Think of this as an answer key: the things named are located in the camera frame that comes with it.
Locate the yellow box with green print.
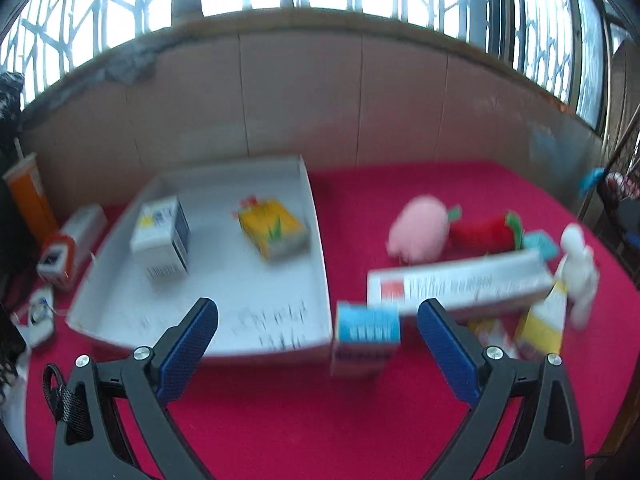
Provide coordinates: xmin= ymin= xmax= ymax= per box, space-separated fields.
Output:
xmin=237 ymin=196 xmax=310 ymax=262

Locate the pink plush toy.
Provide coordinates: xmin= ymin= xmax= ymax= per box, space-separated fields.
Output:
xmin=387 ymin=195 xmax=453 ymax=263

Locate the light teal small box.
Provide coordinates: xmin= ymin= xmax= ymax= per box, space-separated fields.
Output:
xmin=522 ymin=230 xmax=560 ymax=261

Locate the white orange striped packet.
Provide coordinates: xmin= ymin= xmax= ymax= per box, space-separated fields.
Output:
xmin=470 ymin=320 xmax=518 ymax=358

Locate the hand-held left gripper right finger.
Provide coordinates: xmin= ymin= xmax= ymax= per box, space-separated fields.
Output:
xmin=416 ymin=298 xmax=586 ymax=480

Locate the red chili plush toy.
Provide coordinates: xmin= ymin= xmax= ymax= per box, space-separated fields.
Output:
xmin=447 ymin=206 xmax=525 ymax=251

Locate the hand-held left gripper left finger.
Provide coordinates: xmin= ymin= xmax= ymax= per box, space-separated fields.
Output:
xmin=52 ymin=297 xmax=219 ymax=480

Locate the blue and white box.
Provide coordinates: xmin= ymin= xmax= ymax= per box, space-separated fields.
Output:
xmin=330 ymin=301 xmax=402 ymax=378

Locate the black wrist strap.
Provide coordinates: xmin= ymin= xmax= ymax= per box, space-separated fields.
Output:
xmin=42 ymin=362 xmax=93 ymax=433

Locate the long white box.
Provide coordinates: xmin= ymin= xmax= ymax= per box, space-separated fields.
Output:
xmin=366 ymin=250 xmax=555 ymax=316

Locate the white charger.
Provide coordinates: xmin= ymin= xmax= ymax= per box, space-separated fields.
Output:
xmin=27 ymin=285 xmax=56 ymax=346

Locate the white plush figure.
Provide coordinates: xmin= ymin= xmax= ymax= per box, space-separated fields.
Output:
xmin=552 ymin=224 xmax=600 ymax=330

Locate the white cardboard tray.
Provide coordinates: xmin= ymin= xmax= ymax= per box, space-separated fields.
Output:
xmin=66 ymin=155 xmax=333 ymax=365

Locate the orange cup with straw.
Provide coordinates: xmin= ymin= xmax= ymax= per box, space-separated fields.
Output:
xmin=2 ymin=137 xmax=58 ymax=241

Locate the white and black box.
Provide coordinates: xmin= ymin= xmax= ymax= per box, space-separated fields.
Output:
xmin=130 ymin=196 xmax=192 ymax=283

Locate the white and yellow box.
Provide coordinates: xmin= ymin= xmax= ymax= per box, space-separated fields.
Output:
xmin=515 ymin=280 xmax=568 ymax=356

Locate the metal wire basket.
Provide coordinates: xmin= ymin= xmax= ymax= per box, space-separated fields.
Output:
xmin=595 ymin=135 xmax=640 ymax=271

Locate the white orange power bank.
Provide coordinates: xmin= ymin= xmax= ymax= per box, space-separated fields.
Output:
xmin=37 ymin=205 xmax=108 ymax=291

